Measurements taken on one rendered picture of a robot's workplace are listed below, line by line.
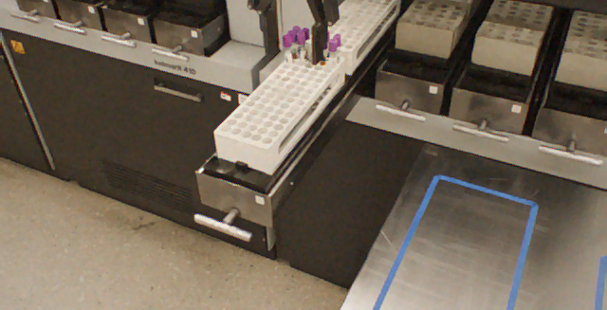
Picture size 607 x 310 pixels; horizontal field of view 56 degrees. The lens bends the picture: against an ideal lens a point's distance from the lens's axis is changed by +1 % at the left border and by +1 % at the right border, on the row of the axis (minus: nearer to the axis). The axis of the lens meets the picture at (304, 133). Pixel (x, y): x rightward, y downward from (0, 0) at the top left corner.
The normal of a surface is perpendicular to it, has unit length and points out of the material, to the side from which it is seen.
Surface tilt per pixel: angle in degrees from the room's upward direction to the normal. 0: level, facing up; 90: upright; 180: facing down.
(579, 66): 90
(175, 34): 90
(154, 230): 0
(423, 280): 0
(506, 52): 90
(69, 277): 0
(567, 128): 90
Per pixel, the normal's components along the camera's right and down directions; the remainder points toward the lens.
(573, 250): -0.03, -0.79
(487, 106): -0.44, 0.56
